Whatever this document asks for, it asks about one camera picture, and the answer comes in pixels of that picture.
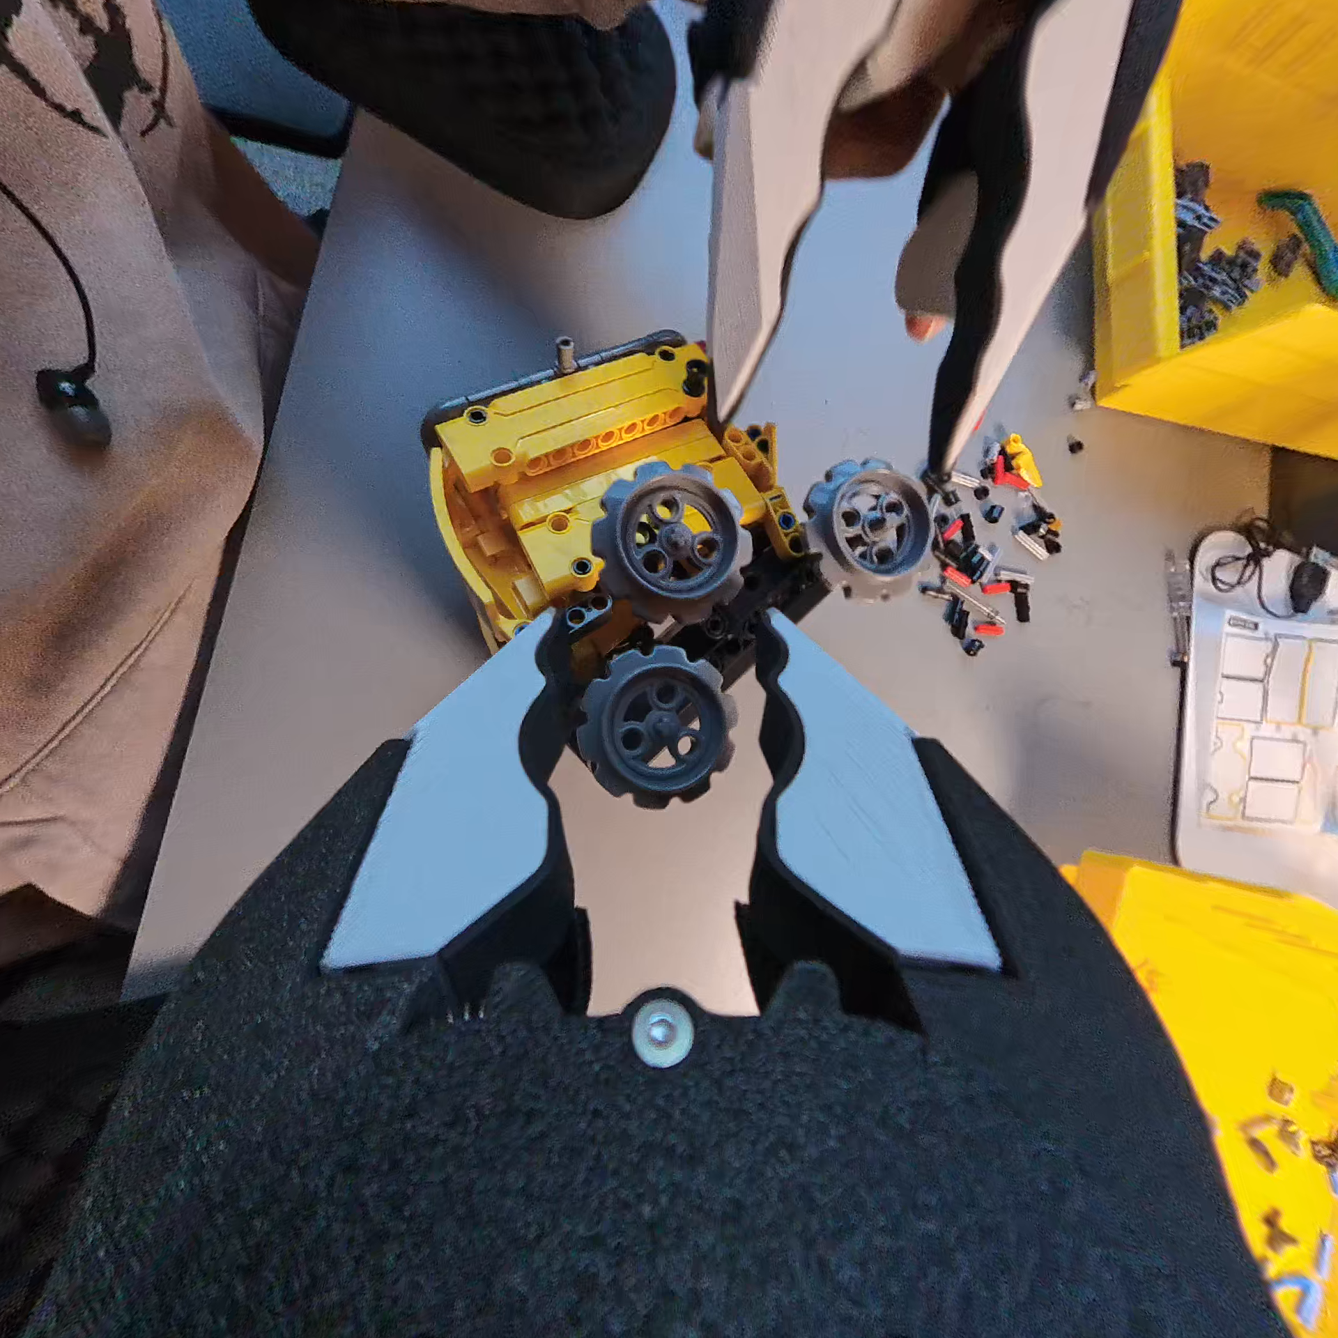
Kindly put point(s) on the black textured pad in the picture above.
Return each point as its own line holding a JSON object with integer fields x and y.
{"x": 473, "y": 118}

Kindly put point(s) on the heap of black brick connectors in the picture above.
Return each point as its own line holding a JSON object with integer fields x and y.
{"x": 1216, "y": 278}

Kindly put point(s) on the clear pen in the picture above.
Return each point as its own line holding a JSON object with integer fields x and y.
{"x": 1178, "y": 602}

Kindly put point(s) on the beige printed sweatshirt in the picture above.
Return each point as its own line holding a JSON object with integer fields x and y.
{"x": 104, "y": 628}

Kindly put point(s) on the yellow toy brick vehicle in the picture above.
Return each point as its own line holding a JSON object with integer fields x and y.
{"x": 544, "y": 461}

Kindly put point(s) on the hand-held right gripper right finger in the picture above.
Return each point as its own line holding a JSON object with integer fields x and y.
{"x": 870, "y": 837}

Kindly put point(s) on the black flat device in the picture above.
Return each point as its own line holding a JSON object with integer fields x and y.
{"x": 1300, "y": 495}

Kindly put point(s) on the grey toy wheel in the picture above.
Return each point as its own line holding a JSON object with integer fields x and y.
{"x": 876, "y": 527}
{"x": 670, "y": 546}
{"x": 659, "y": 722}

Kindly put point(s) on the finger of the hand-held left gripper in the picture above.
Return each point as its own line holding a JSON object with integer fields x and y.
{"x": 764, "y": 210}
{"x": 1058, "y": 160}

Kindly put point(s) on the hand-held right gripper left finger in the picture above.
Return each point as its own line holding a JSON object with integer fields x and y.
{"x": 451, "y": 837}

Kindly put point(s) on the person's left forearm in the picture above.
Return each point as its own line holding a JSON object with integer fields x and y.
{"x": 593, "y": 10}

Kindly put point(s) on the person's left hand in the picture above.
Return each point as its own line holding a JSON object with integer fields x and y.
{"x": 886, "y": 137}

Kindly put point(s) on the scattered small mixed brick parts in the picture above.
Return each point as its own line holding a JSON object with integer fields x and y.
{"x": 1275, "y": 1096}

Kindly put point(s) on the yellow plastic bin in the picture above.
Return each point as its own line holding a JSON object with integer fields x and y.
{"x": 1141, "y": 315}
{"x": 1204, "y": 972}

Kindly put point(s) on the white desk stand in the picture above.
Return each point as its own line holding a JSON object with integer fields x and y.
{"x": 1204, "y": 585}

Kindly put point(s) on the pile of small brick pins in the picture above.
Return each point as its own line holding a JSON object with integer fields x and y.
{"x": 967, "y": 564}

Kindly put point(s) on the pair of small grey connectors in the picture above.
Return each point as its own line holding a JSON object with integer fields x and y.
{"x": 1084, "y": 389}

